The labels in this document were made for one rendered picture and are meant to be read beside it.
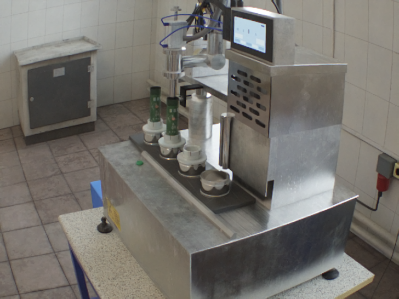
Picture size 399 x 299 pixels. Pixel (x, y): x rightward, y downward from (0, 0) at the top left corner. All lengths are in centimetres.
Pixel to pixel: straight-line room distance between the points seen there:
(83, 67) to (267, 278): 325
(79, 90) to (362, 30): 254
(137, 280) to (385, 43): 183
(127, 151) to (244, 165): 39
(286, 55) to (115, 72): 409
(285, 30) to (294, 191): 39
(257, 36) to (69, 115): 333
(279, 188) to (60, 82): 320
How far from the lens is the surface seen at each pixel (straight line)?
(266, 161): 108
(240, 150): 116
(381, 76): 263
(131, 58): 506
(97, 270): 138
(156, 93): 138
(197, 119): 147
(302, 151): 113
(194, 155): 122
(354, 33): 274
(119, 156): 138
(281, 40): 100
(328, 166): 121
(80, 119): 432
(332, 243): 127
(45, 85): 411
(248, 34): 106
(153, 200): 116
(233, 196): 116
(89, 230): 156
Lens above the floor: 159
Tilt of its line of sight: 24 degrees down
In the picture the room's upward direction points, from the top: 2 degrees clockwise
